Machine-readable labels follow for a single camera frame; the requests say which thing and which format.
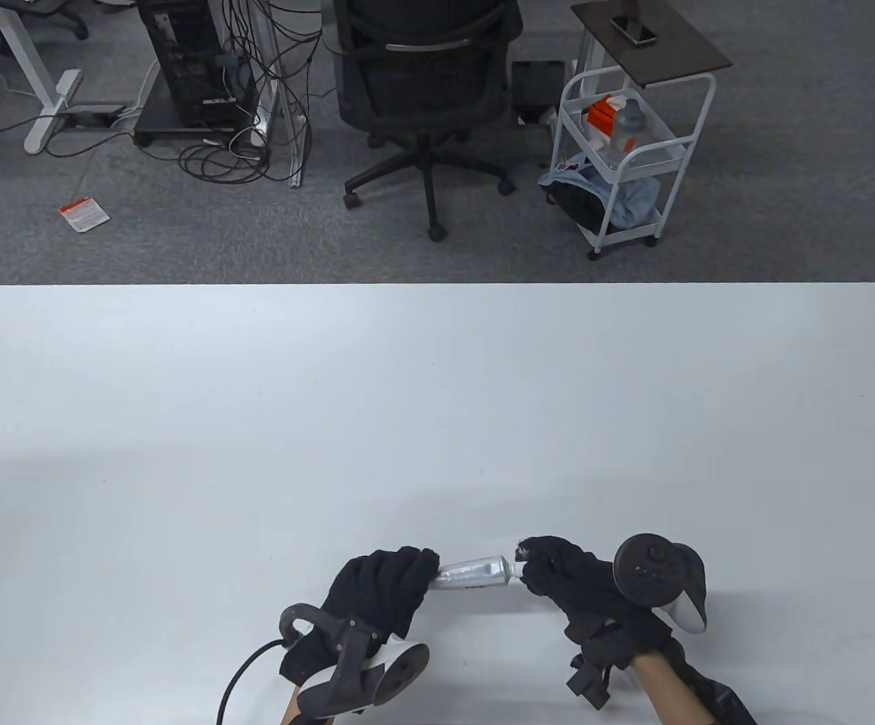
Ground black left controller cable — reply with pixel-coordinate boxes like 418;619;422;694
215;639;288;725

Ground black chair base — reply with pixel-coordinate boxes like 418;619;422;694
0;0;89;43

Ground white rolling cart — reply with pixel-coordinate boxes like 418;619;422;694
549;66;717;261

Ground black bag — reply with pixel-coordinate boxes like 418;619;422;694
547;177;621;235

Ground black white left hand controller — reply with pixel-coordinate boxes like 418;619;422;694
279;603;432;720

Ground light blue cloth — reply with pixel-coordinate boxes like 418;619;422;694
539;155;662;232

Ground orange white box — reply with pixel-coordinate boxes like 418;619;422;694
587;97;624;143

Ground black white hand controller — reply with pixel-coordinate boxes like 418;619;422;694
279;603;432;720
612;533;709;634

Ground black power strip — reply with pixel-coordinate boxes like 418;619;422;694
60;106;125;128

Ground orange white packet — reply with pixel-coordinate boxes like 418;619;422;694
57;196;111;234

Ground black tower platform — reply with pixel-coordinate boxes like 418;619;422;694
133;74;260;149

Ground black white right hand controller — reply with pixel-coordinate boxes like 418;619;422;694
612;533;709;634

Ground clear plastic bottle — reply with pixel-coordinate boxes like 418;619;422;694
607;98;651;168

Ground white desk leg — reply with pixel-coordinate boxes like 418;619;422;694
0;0;85;156

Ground person's left forearm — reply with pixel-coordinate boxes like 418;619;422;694
282;683;319;725

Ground silver white toothpaste tube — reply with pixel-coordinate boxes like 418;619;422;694
426;556;517;591

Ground dark brown side table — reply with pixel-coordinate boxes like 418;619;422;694
571;0;733;88

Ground coiled black floor cables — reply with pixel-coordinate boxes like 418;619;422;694
178;125;273;185

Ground black computer tower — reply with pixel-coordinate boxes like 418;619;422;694
137;0;261;129

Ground hanging black cable bundle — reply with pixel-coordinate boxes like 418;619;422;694
222;0;326;186

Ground black office chair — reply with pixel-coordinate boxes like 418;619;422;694
330;0;525;242

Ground person's right hand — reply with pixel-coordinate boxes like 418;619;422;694
516;535;673;665

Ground person's right forearm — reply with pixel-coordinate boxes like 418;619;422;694
632;651;711;725

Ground person's left hand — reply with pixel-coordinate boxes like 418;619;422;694
279;547;440;688

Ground black smartphone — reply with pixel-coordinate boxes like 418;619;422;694
608;15;658;47

